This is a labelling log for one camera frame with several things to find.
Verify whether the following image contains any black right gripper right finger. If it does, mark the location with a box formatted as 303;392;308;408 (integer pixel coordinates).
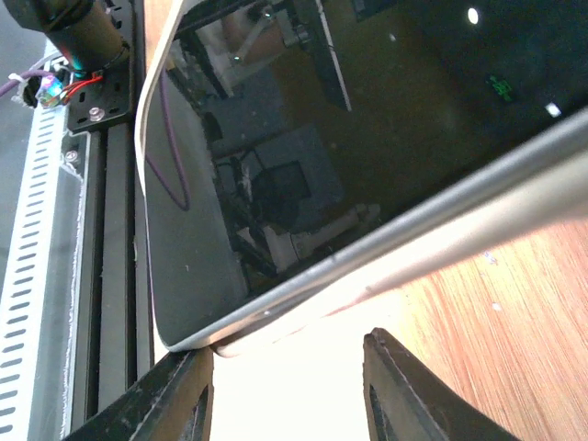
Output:
363;328;515;440

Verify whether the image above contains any black front mounting rail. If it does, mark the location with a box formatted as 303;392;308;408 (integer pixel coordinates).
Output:
67;1;143;431

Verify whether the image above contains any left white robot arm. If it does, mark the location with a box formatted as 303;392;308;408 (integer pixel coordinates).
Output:
4;0;130;74

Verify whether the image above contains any grey slotted cable duct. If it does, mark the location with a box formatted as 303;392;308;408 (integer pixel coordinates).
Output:
1;107;67;440

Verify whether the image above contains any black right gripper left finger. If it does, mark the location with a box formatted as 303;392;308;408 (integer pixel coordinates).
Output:
66;347;214;440

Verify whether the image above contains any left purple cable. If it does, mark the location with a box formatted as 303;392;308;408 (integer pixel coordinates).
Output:
0;54;65;100

